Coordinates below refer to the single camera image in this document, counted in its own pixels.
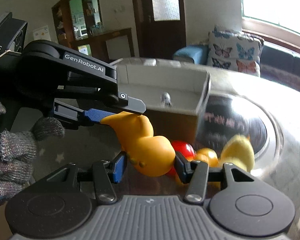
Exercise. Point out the blue sofa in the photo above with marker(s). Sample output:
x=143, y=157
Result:
x=278, y=64

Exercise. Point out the small white figurine toy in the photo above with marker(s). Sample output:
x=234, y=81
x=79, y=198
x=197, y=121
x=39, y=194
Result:
x=166, y=99

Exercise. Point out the orange-yellow rubber seal toy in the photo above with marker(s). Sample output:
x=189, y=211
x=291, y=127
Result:
x=151, y=155

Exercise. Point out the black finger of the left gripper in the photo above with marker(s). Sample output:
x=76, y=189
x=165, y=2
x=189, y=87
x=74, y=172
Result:
x=120, y=101

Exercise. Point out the yellow plush chick toy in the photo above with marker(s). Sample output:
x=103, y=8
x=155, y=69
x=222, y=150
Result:
x=239, y=151

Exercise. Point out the red plastic ball toy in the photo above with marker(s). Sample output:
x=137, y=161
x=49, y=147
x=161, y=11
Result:
x=185, y=149

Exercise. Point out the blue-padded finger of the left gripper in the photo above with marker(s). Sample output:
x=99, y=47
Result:
x=69, y=115

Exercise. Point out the orange rubber duck toy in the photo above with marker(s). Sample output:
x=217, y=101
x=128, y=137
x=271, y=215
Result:
x=206, y=155

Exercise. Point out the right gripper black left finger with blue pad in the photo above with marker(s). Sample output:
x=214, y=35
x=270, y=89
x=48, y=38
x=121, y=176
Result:
x=105, y=174

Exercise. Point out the butterfly pattern cushion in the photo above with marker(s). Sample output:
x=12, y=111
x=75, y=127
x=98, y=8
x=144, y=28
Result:
x=235, y=50

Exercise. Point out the dark wooden side table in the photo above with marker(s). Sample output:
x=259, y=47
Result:
x=108, y=45

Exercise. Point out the black DAS camera box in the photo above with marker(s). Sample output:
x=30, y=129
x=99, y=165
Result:
x=12, y=33

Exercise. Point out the dark wooden door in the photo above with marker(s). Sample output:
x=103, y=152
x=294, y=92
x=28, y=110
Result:
x=160, y=27

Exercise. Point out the grey knitted gloved hand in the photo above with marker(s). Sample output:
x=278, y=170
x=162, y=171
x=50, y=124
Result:
x=19, y=149

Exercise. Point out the round glass table insert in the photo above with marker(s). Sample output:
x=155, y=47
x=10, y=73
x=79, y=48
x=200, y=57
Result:
x=228, y=115

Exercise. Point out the white cardboard box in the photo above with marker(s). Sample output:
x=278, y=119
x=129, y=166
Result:
x=188, y=86

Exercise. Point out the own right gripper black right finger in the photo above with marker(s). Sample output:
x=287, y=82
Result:
x=195, y=174

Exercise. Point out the dark wooden cabinet shelf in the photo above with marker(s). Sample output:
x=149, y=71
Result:
x=75, y=20

